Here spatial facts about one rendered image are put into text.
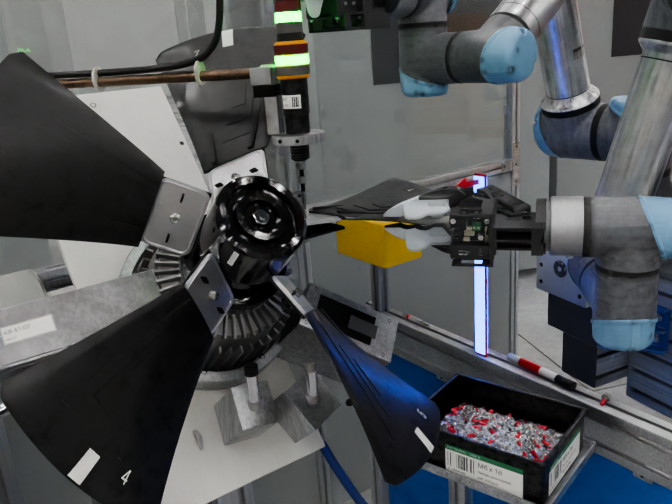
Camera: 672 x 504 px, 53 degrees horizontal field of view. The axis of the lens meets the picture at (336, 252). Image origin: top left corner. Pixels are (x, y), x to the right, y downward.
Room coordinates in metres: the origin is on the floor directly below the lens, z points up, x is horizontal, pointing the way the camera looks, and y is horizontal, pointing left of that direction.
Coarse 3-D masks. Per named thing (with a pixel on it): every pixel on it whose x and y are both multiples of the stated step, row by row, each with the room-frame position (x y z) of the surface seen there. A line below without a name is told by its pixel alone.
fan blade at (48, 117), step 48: (0, 96) 0.81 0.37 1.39; (48, 96) 0.82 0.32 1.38; (0, 144) 0.79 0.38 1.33; (48, 144) 0.80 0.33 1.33; (96, 144) 0.82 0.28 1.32; (0, 192) 0.78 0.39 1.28; (48, 192) 0.80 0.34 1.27; (96, 192) 0.81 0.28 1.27; (144, 192) 0.82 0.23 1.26; (96, 240) 0.81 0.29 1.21
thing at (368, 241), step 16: (352, 224) 1.34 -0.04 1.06; (368, 224) 1.29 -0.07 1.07; (384, 224) 1.26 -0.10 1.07; (352, 240) 1.34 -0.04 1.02; (368, 240) 1.29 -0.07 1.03; (384, 240) 1.26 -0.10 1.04; (400, 240) 1.28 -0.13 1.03; (352, 256) 1.34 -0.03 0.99; (368, 256) 1.30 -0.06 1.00; (384, 256) 1.26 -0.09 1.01; (400, 256) 1.28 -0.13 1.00; (416, 256) 1.30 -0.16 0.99
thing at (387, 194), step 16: (368, 192) 1.05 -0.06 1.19; (384, 192) 1.04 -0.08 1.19; (400, 192) 1.04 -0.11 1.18; (416, 192) 1.05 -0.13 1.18; (320, 208) 0.95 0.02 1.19; (336, 208) 0.94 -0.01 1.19; (352, 208) 0.93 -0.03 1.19; (368, 208) 0.93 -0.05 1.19; (384, 208) 0.94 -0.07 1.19; (448, 224) 0.92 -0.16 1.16
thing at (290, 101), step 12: (288, 84) 0.89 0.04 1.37; (300, 84) 0.89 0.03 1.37; (288, 96) 0.89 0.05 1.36; (300, 96) 0.89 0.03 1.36; (288, 108) 0.89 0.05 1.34; (300, 108) 0.89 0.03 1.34; (288, 120) 0.89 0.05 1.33; (300, 120) 0.89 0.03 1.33; (288, 132) 0.89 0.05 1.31; (300, 132) 0.89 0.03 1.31; (300, 156) 0.89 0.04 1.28
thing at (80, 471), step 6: (90, 450) 0.59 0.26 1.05; (84, 456) 0.58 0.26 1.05; (90, 456) 0.59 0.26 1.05; (96, 456) 0.59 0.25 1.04; (78, 462) 0.57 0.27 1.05; (84, 462) 0.58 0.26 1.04; (90, 462) 0.58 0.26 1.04; (78, 468) 0.57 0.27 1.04; (84, 468) 0.58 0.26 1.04; (90, 468) 0.58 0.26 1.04; (72, 474) 0.57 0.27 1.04; (78, 474) 0.57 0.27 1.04; (84, 474) 0.57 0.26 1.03; (78, 480) 0.57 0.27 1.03
